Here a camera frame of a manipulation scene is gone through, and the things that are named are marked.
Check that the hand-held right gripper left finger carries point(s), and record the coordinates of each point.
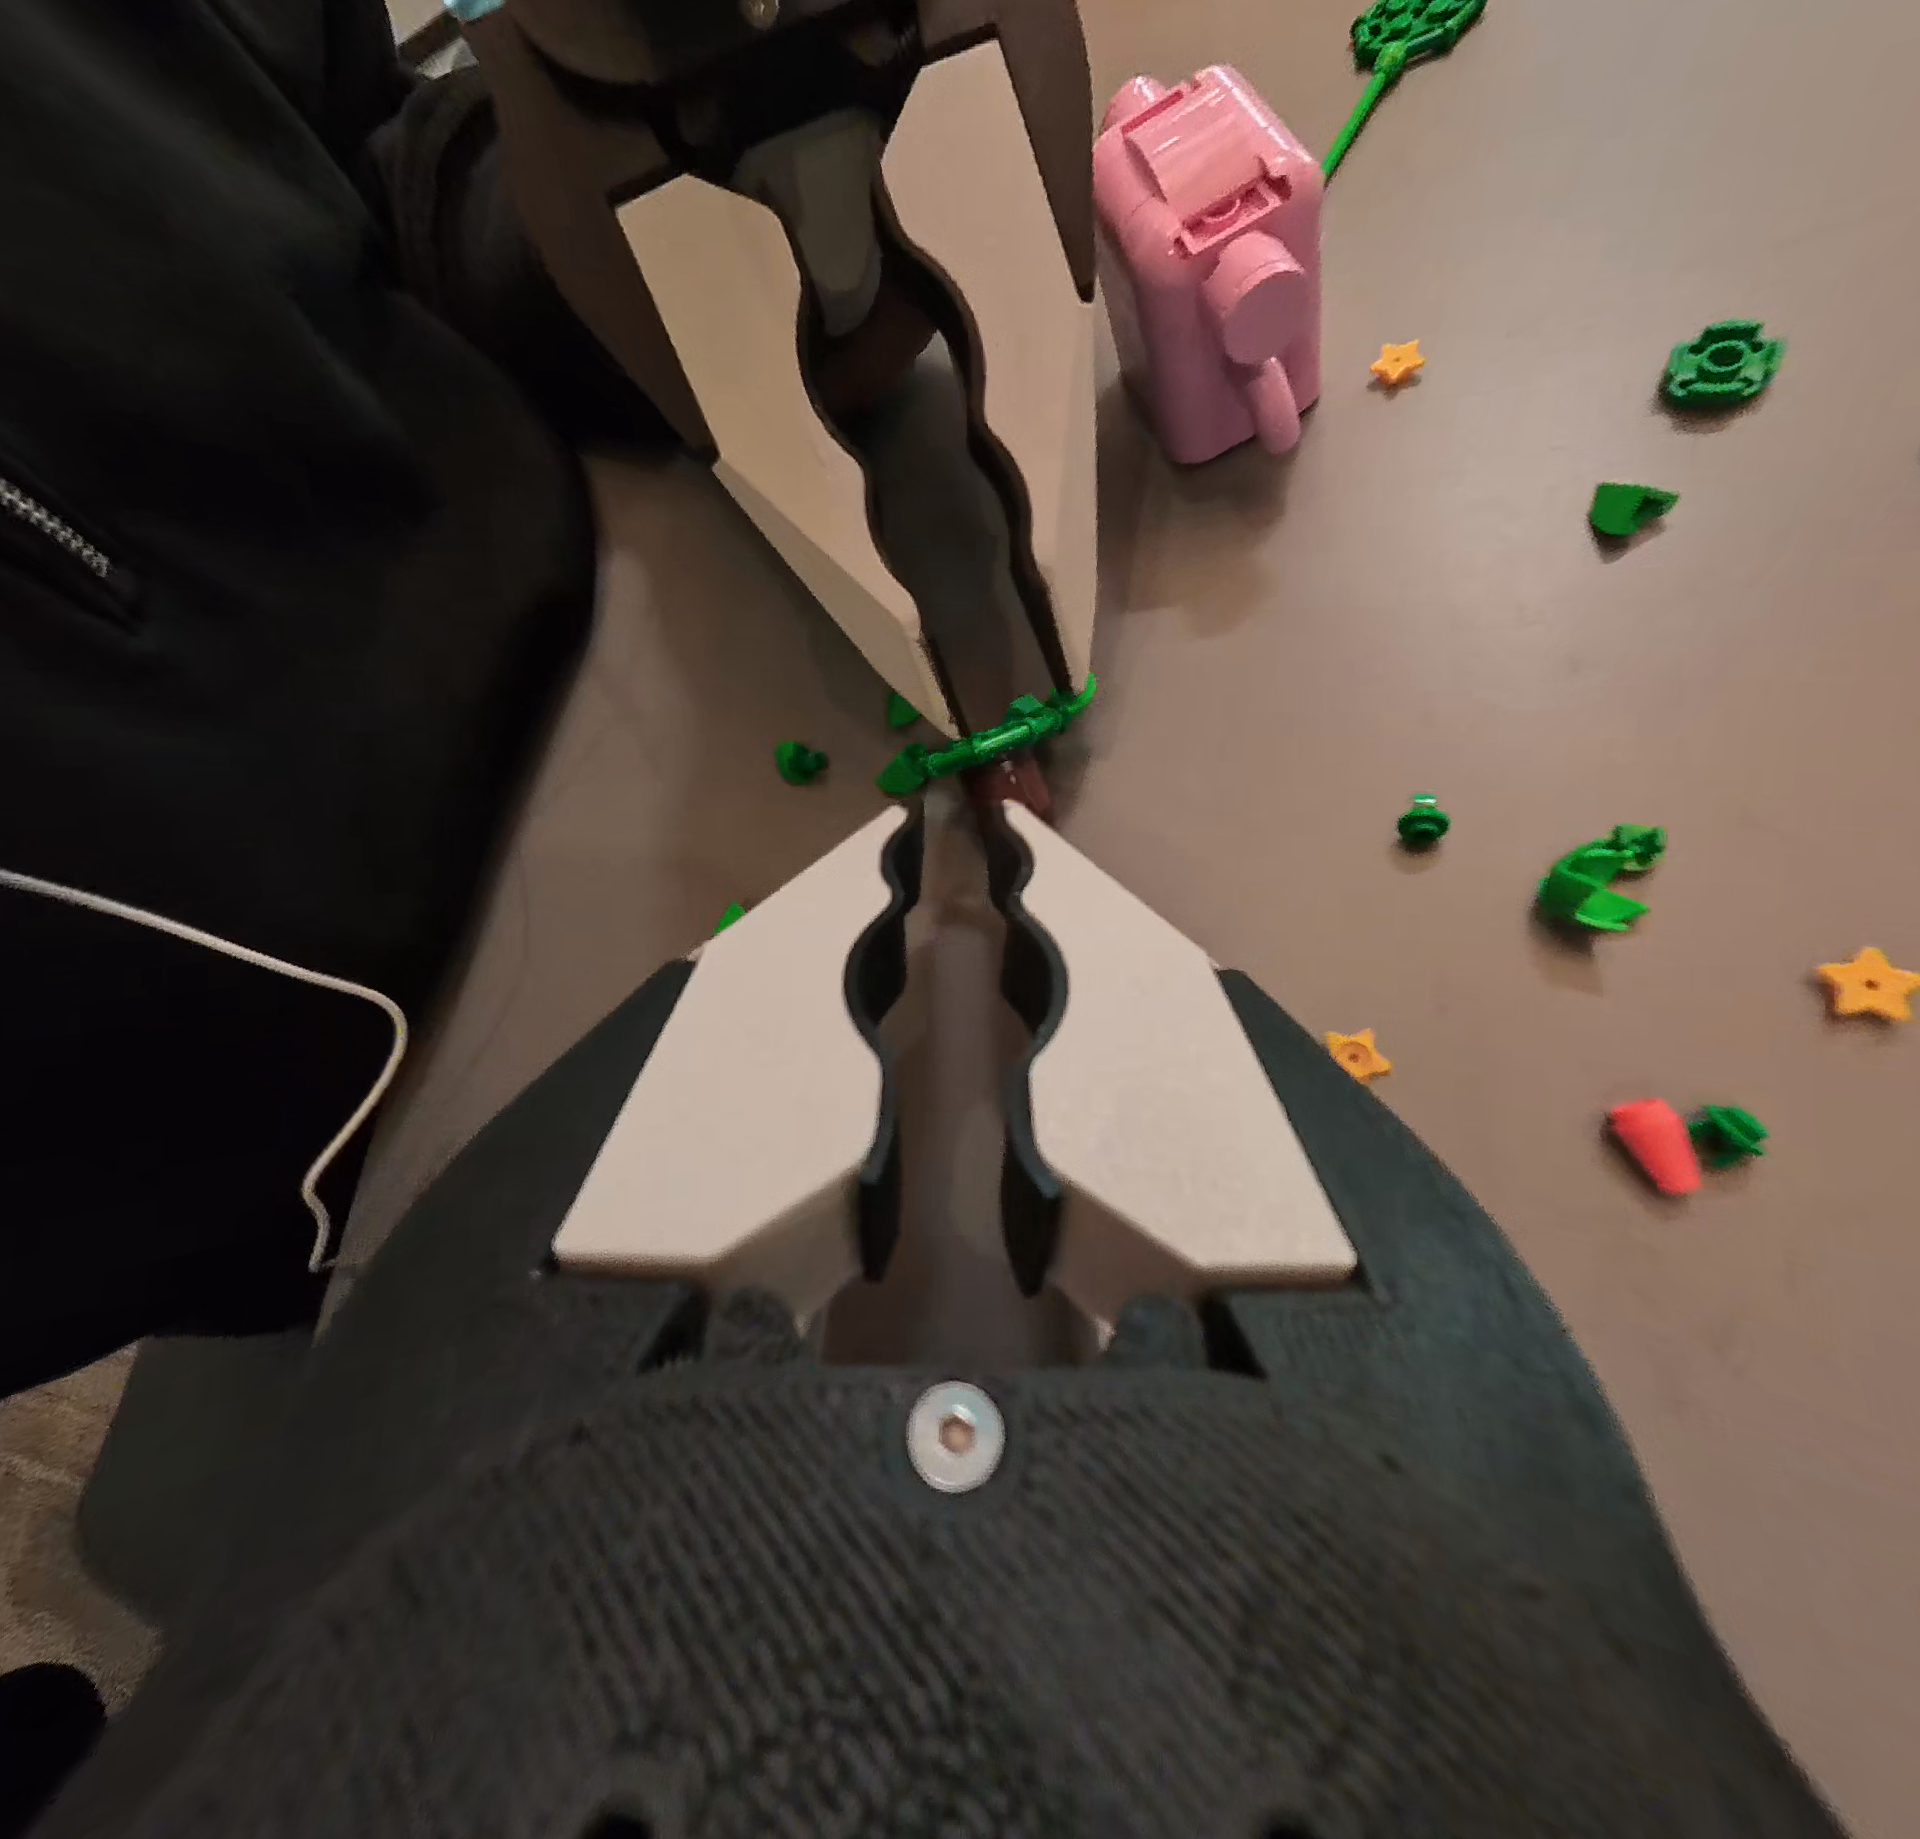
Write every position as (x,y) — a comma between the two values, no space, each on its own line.
(735,1118)

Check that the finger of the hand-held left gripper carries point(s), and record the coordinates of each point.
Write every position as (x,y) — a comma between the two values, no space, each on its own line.
(751,369)
(1004,249)

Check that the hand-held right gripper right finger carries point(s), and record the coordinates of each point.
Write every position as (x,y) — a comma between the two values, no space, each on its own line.
(1184,1118)

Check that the green leaf brick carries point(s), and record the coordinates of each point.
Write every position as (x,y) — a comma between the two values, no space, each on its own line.
(903,710)
(897,773)

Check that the green web plant assembly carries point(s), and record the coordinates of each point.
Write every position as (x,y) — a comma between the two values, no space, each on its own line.
(997,736)

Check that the person's left forearm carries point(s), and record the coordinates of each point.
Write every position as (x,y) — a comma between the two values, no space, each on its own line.
(495,294)

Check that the yellow flower brick with hole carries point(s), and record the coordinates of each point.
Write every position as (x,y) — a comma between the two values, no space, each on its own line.
(1357,1054)

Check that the pink brick watering can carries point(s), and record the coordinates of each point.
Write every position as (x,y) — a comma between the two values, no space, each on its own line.
(1201,249)

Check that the scattered green leaf pieces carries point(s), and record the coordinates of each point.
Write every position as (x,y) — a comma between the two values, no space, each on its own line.
(800,760)

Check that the small green stud brick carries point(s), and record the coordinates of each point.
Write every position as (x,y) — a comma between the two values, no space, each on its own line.
(1726,1132)
(1420,821)

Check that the yellow star brick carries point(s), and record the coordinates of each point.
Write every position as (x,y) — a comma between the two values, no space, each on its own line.
(1396,361)
(1867,984)

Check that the green clawed plant brick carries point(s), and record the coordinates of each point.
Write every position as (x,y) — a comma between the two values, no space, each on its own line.
(1592,891)

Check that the red cone brick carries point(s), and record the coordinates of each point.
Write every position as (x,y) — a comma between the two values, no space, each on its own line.
(1659,1144)

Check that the green flat stem piece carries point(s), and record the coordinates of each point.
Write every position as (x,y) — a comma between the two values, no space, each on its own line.
(1418,8)

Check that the person's black jacket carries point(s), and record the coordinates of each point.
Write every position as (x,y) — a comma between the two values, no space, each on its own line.
(225,519)

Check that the green half-dome brick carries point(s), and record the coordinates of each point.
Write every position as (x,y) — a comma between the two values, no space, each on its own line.
(1626,506)

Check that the green round plate brick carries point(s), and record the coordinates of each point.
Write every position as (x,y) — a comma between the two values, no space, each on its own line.
(1719,363)

